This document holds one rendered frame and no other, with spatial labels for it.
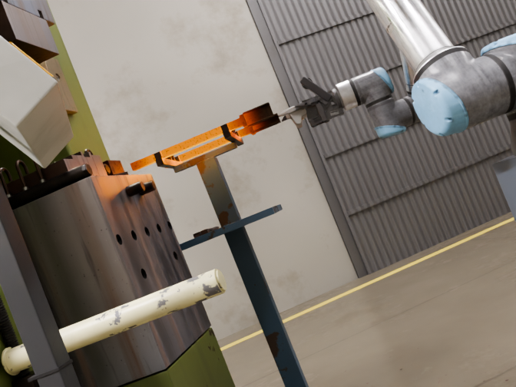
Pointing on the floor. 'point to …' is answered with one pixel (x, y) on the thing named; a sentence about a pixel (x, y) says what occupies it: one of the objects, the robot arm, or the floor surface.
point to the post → (31, 305)
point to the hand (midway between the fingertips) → (279, 117)
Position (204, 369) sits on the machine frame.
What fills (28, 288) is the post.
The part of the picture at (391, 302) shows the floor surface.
